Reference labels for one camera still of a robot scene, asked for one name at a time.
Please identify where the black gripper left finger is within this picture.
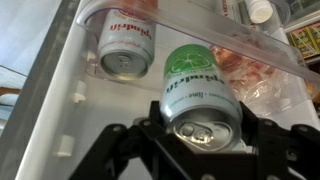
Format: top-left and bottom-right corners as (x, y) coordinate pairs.
(68, 99), (198, 180)

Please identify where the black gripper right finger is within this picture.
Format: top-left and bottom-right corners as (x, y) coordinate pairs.
(239, 101), (320, 180)

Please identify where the green and white can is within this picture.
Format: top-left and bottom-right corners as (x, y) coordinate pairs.
(159, 43), (244, 153)

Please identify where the pink and white can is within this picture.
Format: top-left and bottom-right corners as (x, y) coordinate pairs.
(97, 8), (157, 81)

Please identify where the clear plastic door bin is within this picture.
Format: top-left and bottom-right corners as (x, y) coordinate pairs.
(75, 0), (320, 101)

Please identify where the clear bag of red food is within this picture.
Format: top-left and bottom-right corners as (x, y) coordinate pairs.
(209, 44), (316, 118)

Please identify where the yellow beer pack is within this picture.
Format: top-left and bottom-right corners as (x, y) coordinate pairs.
(286, 21), (320, 60)

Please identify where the white capped plastic bottle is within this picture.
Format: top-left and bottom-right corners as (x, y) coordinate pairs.
(244, 0), (275, 25)

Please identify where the labelled white bottle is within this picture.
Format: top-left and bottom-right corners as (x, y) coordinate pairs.
(213, 0), (249, 23)

